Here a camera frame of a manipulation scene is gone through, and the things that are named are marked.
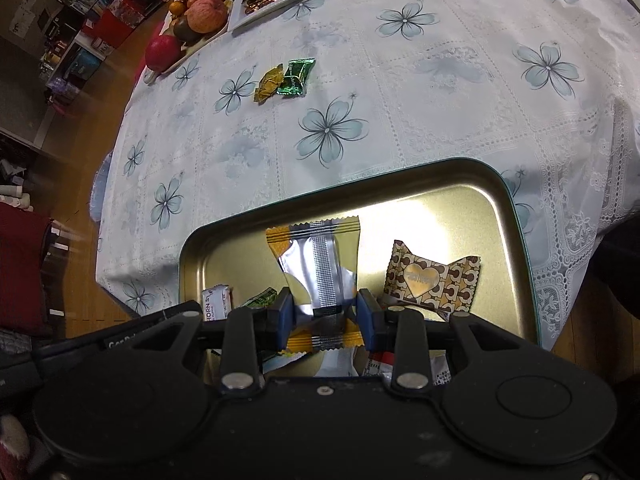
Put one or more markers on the gold foil candy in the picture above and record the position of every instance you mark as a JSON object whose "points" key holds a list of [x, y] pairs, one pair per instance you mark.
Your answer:
{"points": [[269, 84]]}

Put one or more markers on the green candy packet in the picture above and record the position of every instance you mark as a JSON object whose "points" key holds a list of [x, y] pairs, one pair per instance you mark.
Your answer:
{"points": [[296, 77]]}

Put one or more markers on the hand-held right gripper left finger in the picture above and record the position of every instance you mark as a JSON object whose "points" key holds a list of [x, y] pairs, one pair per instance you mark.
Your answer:
{"points": [[285, 320]]}

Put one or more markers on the person's left forearm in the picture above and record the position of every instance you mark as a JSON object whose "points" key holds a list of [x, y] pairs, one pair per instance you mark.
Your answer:
{"points": [[12, 445]]}

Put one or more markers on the silver yellow snack packet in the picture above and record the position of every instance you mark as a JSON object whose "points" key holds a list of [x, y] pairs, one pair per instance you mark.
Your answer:
{"points": [[320, 265]]}

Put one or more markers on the gold metal tin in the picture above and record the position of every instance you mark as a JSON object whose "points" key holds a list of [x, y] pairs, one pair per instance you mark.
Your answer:
{"points": [[450, 220]]}

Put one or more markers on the red yellow apple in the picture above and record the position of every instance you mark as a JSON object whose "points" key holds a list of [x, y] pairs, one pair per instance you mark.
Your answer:
{"points": [[206, 14]]}

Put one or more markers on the red white packet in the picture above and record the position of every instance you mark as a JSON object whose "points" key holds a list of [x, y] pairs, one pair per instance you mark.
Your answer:
{"points": [[380, 362]]}

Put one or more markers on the brown gold heart-print packet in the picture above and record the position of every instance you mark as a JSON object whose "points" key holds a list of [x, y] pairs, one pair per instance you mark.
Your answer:
{"points": [[430, 280]]}

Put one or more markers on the cream fruit tray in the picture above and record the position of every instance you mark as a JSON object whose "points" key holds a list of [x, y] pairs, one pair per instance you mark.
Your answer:
{"points": [[200, 42]]}

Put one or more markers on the red round fruit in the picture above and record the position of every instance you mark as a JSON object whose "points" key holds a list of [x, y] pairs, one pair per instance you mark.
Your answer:
{"points": [[162, 52]]}

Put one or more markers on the cluttered storage shelf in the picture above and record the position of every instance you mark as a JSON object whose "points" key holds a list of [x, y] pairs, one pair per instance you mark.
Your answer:
{"points": [[95, 20]]}

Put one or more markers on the gold brown wrapped candy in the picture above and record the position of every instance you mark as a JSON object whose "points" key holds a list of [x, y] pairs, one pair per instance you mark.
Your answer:
{"points": [[260, 4]]}

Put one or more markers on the dark red cushion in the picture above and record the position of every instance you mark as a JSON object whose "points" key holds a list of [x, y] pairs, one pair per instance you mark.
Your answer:
{"points": [[25, 265]]}

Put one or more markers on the white snack bar packet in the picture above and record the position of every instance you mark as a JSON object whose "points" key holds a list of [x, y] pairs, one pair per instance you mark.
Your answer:
{"points": [[217, 300]]}

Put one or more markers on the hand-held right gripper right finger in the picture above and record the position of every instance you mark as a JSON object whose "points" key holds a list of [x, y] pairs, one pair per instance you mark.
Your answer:
{"points": [[365, 320]]}

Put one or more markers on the dark green fruit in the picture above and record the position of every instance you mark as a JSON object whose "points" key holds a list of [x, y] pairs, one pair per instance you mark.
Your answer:
{"points": [[186, 30]]}

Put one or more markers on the plain white packet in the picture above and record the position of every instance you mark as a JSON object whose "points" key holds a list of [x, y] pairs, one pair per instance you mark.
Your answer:
{"points": [[337, 364]]}

